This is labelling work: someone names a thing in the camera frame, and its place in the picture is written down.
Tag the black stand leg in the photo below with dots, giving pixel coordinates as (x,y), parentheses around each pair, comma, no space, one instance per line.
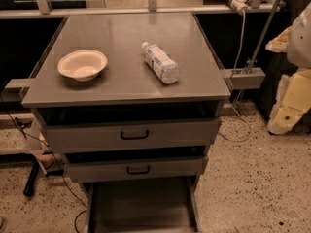
(29,187)

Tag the grey middle drawer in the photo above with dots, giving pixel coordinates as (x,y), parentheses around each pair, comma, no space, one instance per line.
(119,165)

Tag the grey right bracket block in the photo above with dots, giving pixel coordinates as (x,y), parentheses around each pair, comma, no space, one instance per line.
(242,81)

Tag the grey bracket block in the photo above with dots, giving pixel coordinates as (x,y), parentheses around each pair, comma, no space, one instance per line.
(15,89)
(242,81)

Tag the grey bottom drawer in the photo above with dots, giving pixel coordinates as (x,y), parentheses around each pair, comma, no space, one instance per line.
(162,205)

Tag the grey top drawer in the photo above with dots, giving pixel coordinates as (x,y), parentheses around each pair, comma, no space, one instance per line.
(129,135)

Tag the grey drawer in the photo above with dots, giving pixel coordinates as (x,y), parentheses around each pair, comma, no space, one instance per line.
(119,165)
(129,135)
(162,205)

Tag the grey left bracket block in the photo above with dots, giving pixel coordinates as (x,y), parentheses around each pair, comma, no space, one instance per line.
(15,89)

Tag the white paper bowl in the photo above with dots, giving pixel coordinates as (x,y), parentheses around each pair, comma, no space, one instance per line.
(82,65)

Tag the blue plastic water bottle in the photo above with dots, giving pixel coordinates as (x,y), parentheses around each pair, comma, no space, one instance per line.
(165,68)

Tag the grey drawer cabinet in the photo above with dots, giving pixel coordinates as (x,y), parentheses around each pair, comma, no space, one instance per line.
(128,89)

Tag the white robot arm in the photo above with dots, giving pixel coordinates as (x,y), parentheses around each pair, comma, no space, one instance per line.
(293,98)

